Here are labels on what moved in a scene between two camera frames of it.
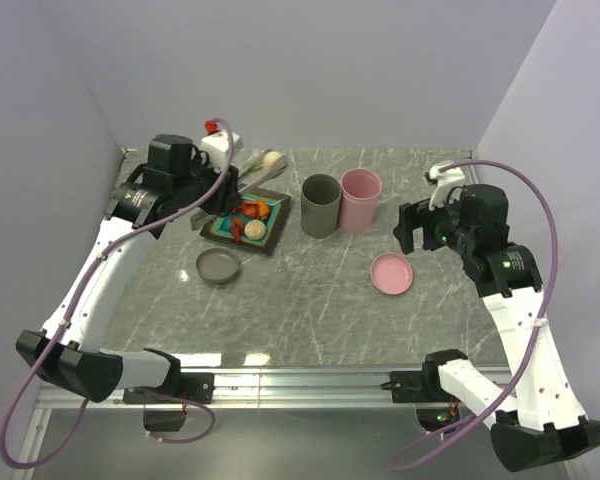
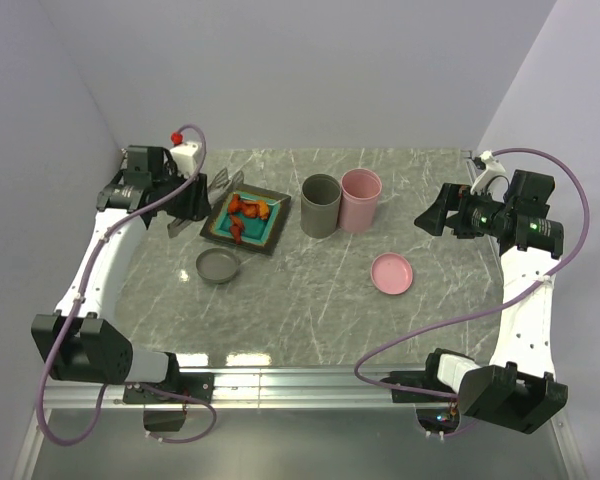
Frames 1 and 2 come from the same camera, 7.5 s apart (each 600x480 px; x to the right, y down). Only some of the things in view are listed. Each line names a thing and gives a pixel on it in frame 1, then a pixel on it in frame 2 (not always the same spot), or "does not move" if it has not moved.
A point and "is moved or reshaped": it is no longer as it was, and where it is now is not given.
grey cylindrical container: [320, 204] does not move
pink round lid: [392, 273] does not move
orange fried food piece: [256, 209] does not move
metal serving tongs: [246, 166] is moved or reshaped
